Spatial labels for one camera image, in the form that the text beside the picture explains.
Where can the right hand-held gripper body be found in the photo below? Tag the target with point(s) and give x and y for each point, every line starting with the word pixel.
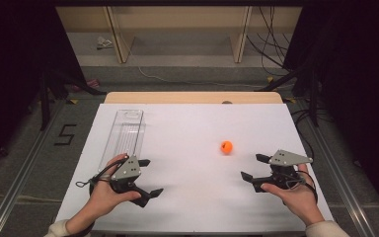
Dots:
pixel 284 158

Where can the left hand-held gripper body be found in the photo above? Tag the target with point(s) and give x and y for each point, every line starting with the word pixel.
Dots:
pixel 127 169

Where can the clear plastic box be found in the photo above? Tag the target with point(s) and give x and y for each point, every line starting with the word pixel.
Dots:
pixel 125 135

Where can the orange ball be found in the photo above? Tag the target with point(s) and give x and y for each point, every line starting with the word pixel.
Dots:
pixel 226 147

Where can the person's left hand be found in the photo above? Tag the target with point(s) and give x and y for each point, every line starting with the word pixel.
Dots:
pixel 103 197

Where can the person's right hand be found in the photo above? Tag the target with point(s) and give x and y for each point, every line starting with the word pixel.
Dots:
pixel 297 200

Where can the yellow tape piece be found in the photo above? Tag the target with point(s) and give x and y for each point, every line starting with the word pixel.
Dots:
pixel 74 101
pixel 269 79
pixel 290 99

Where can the black metal stand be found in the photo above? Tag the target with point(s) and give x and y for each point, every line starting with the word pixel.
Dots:
pixel 45 105
pixel 314 98

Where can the wooden table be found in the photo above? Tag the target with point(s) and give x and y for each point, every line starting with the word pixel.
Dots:
pixel 190 97

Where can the pink object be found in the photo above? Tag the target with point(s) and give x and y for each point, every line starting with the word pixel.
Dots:
pixel 90 84

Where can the dark curtain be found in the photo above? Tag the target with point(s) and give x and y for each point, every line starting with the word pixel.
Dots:
pixel 13 65
pixel 358 82

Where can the crumpled white wrapper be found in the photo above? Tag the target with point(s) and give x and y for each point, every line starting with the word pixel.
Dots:
pixel 104 42

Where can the wooden shelf unit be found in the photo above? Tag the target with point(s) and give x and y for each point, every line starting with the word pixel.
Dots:
pixel 177 19

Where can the metal floor rail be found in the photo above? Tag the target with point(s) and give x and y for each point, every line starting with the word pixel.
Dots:
pixel 339 177
pixel 16 187

